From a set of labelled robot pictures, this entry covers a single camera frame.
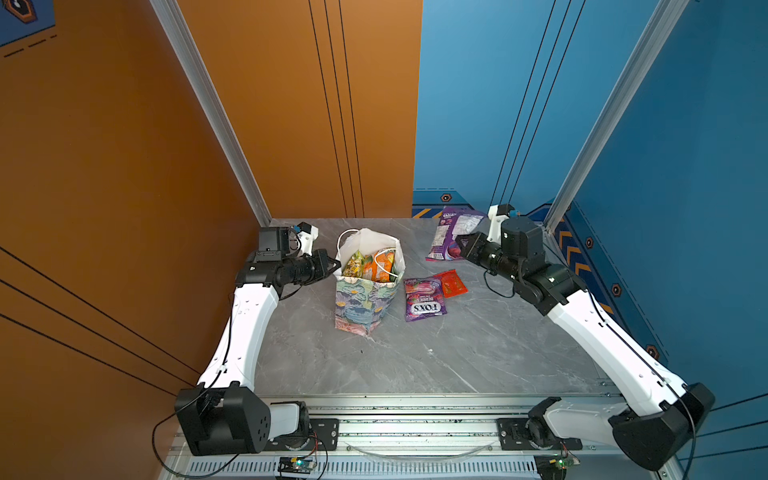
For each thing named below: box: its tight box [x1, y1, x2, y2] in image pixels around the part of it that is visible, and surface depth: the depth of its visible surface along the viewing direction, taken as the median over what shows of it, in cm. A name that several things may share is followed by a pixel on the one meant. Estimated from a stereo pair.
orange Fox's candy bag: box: [372, 249, 395, 283], surface depth 86 cm
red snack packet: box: [434, 269, 469, 299], surface depth 102 cm
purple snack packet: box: [426, 207, 487, 261], surface depth 75 cm
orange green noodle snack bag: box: [342, 249, 365, 278], surface depth 91 cm
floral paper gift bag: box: [334, 228, 406, 337], surface depth 82 cm
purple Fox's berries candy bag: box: [404, 276, 448, 323], surface depth 97 cm
